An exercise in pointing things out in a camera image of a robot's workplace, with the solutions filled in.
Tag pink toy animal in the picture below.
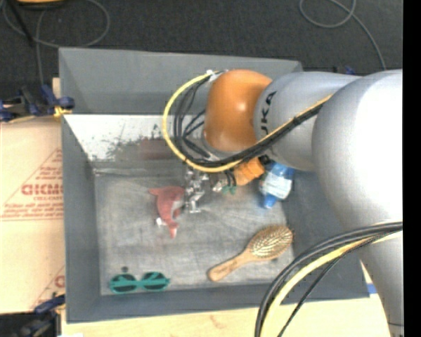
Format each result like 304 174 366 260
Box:
148 185 187 239

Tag clear plastic bottle blue label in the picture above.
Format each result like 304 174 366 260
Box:
258 161 296 210

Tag wooden hairbrush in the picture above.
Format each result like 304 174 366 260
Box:
207 224 294 283

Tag green sunglasses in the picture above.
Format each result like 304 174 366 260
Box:
108 271 171 295

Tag grey metal bin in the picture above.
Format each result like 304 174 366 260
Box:
58 47 371 323

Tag brown cardboard board red print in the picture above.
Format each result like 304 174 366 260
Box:
0 77 67 316

